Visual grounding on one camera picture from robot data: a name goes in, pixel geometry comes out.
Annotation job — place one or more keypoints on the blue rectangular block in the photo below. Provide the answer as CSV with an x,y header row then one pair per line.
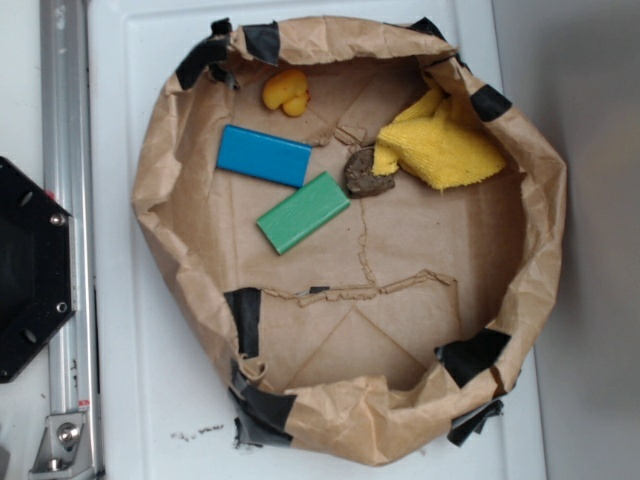
x,y
263,156

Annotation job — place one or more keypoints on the green rectangular block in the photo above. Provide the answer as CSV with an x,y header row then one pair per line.
x,y
303,212

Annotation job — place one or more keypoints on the brown paper bag tray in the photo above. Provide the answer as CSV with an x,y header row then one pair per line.
x,y
407,312

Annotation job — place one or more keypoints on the brown rock-like lump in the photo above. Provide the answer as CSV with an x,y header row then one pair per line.
x,y
360,180

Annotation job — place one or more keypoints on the yellow microfiber cloth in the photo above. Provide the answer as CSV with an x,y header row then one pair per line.
x,y
436,140

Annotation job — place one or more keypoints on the yellow rubber duck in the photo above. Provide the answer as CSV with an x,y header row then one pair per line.
x,y
288,91

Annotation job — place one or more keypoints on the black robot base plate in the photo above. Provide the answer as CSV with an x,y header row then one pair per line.
x,y
36,271

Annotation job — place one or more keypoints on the aluminium extrusion rail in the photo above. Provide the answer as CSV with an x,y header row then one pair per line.
x,y
73,351

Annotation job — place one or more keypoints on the metal corner bracket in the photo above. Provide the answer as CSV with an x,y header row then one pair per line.
x,y
65,449

